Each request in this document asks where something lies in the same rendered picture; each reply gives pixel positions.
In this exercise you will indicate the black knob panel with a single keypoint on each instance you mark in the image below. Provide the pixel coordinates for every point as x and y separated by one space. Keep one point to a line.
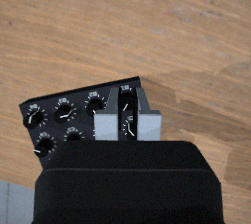
80 105

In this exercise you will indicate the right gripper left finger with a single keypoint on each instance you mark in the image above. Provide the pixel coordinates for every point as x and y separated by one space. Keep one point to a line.
107 122

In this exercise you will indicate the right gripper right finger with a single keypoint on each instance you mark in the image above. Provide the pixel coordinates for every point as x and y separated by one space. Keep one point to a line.
146 122

